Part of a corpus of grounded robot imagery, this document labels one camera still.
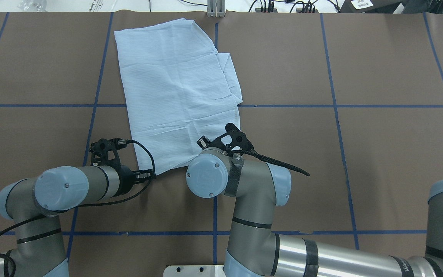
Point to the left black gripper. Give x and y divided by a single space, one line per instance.
126 180

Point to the light blue button-up shirt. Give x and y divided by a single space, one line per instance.
178 88

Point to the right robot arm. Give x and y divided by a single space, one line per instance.
259 184

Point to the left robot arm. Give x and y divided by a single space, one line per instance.
34 245

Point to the clear plastic bag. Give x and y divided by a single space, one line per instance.
33 5

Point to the brown paper table cover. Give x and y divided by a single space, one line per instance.
354 99

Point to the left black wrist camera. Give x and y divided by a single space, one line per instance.
105 152

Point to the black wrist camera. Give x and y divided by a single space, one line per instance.
105 152
232 141

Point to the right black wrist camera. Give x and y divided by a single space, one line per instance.
232 141

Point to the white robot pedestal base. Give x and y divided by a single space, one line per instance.
194 271

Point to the aluminium frame post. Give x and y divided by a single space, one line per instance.
216 8

